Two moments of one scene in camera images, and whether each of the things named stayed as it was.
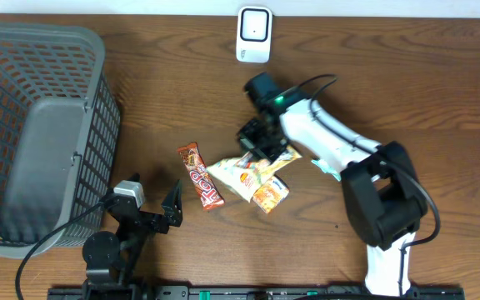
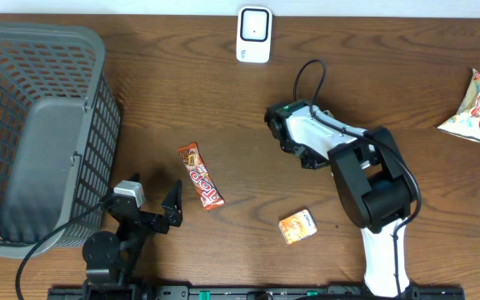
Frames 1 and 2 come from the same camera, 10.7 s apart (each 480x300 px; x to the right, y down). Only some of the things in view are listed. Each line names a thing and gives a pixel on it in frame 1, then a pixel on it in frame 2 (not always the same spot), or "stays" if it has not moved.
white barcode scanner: [254, 34] stays
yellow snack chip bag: [244, 174] to [475, 117]
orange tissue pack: [270, 194] to [297, 227]
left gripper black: [171, 213] stays
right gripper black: [246, 142] to [323, 162]
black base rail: [249, 293] stays
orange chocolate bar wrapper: [202, 184] stays
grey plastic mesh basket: [46, 135] stays
